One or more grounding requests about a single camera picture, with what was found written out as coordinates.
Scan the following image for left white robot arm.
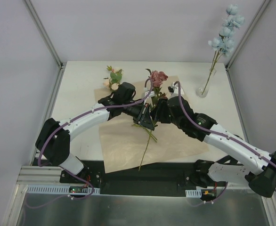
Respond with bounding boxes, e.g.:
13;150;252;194
35;82;154;183

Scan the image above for pink flowers green leaves bunch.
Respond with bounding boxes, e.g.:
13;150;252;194
102;65;158;143

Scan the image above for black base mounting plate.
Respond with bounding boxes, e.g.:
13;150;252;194
59;159;230;195

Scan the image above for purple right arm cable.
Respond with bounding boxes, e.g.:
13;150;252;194
173;81;276;208

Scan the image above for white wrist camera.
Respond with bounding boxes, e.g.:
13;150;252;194
168;81;185;99
141;87;155;98

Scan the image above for clear glass vase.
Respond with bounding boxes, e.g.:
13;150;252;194
195;68;216;98

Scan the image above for left aluminium frame post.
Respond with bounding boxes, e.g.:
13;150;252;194
23;0;65;70

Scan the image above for blue artificial flower stem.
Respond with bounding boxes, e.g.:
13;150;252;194
200;3;246;96

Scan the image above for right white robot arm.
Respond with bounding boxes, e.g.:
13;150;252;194
151;97;276;198

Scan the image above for left white cable duct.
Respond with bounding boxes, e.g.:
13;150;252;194
27;185;100;195

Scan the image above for peach wrapping paper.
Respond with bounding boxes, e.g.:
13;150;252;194
93;75;210;174

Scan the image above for dusty pink rose stem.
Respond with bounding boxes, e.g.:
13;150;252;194
138;69;168;171

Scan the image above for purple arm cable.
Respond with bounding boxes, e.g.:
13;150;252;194
24;79;154;209
173;81;276;208

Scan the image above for front aluminium rail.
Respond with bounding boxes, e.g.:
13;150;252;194
17;164;270;190

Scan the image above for white cable duct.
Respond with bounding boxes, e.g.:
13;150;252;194
27;185;100;195
185;189;202;198

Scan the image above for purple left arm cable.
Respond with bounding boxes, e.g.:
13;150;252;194
24;79;154;209

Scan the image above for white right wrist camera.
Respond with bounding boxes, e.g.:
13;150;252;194
168;81;185;99

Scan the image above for right white cable duct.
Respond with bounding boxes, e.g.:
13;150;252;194
185;189;202;198

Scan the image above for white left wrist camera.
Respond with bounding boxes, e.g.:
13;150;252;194
141;87;155;98

